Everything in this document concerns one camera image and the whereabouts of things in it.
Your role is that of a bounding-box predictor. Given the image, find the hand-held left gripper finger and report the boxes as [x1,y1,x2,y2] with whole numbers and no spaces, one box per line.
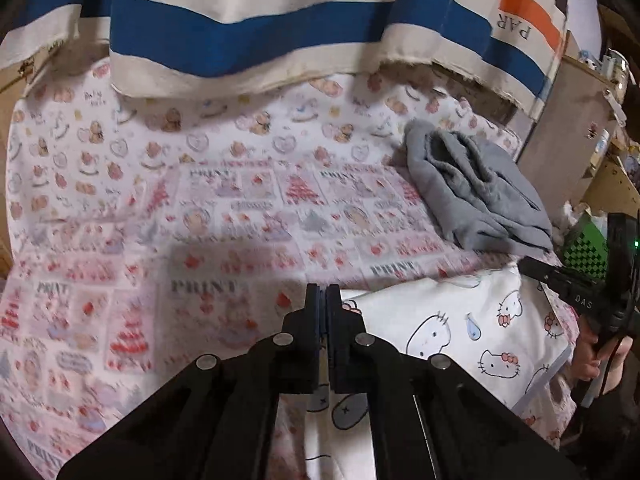
[326,284,577,480]
[57,283,327,480]

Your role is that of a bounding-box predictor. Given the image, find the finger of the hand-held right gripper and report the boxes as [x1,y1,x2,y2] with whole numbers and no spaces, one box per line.
[517,256,566,287]

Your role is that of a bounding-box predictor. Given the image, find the grey pants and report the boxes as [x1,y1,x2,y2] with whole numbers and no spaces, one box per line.
[402,119,555,260]

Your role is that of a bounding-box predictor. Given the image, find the white cat print cloth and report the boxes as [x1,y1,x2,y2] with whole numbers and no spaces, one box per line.
[272,265,576,480]

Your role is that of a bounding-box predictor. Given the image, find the person's right hand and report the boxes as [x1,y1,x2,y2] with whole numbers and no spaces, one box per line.
[574,331,632,382]

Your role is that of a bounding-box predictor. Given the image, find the green black checkered board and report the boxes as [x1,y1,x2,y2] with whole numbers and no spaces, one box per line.
[562,217,612,275]

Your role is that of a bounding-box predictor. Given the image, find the wooden desk unit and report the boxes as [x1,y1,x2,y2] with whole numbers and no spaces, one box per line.
[517,30,640,213]

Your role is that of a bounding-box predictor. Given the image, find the person's dark clothing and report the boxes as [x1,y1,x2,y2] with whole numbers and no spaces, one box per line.
[559,355,640,480]

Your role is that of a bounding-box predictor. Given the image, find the pink patchwork print blanket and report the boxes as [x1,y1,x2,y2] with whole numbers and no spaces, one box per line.
[0,160,583,480]

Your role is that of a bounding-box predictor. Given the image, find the blue orange striped curtain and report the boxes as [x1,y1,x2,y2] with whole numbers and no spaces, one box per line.
[0,0,573,123]

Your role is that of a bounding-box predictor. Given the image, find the black cable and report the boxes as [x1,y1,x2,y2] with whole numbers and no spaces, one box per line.
[580,327,633,411]

